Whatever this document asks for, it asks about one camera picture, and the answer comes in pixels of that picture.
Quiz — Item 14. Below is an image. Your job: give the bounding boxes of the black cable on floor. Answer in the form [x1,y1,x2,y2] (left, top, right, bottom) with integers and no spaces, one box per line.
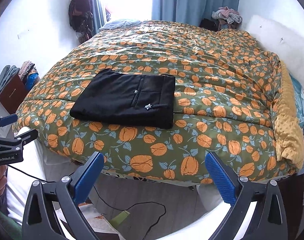
[6,164,167,235]

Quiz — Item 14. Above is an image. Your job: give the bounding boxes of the olive orange floral quilt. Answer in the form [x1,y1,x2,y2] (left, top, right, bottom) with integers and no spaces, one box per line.
[12,21,297,185]

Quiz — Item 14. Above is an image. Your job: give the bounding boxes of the mustard yellow dotted blanket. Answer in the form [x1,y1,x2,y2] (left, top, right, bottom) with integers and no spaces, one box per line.
[273,62,304,170]

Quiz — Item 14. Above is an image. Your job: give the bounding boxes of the white padded headboard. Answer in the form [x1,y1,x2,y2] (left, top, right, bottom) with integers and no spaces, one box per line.
[245,15,304,90]

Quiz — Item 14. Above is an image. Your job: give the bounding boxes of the light blue pillow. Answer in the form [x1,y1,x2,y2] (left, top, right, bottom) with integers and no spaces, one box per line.
[98,19,141,32]

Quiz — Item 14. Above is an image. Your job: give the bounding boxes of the dark bags hanging on wall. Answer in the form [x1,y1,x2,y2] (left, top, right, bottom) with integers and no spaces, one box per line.
[68,0,94,43]

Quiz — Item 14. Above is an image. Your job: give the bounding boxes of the brown wooden nightstand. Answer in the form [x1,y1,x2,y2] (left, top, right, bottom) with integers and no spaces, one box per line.
[0,74,28,114]

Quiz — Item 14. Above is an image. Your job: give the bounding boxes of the clothes pile on far chair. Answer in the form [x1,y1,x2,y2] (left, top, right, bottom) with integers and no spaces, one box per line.
[212,7,243,25]

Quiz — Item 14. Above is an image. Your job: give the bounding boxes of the black pants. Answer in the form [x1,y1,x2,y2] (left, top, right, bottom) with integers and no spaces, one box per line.
[70,69,175,129]

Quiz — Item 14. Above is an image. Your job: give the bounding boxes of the clothes pile on nightstand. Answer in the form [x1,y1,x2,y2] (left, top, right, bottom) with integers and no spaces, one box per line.
[18,61,40,91]

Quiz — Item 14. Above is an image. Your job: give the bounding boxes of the green object on floor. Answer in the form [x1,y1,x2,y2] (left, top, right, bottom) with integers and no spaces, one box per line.
[109,210,130,229]

